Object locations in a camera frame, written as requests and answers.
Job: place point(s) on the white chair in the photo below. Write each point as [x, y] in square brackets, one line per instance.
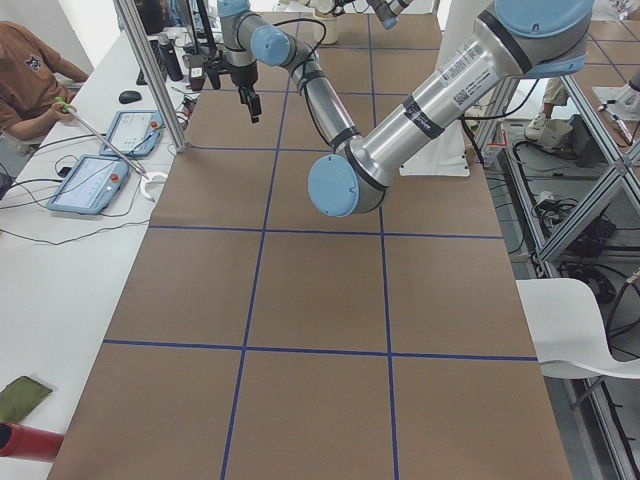
[567, 330]

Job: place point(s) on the black bottle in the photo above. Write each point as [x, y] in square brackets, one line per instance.
[169, 56]

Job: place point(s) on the red cylinder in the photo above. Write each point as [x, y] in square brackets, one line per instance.
[28, 443]

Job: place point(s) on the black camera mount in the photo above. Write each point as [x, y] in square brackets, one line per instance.
[215, 66]

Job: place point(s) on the blue teach pendant far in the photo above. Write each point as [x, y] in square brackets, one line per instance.
[135, 132]

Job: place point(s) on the reacher grabber tool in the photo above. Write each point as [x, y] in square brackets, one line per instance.
[146, 176]

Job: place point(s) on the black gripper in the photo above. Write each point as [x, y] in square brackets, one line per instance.
[244, 76]

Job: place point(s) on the blue teach pendant near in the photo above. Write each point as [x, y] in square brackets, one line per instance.
[90, 186]

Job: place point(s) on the blue teach pendant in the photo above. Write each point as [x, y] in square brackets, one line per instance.
[135, 132]
[90, 186]

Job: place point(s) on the person in brown shirt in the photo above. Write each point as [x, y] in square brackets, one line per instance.
[31, 96]

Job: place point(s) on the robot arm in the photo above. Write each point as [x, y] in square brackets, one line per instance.
[249, 39]
[511, 39]

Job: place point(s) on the aluminium frame post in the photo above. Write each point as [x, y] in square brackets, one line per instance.
[140, 45]

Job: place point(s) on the black computer mouse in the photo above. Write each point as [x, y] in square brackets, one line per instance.
[129, 96]

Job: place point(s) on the green cloth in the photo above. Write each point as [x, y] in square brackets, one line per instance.
[21, 397]

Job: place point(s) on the aluminium frame rack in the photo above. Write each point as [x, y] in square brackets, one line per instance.
[566, 186]

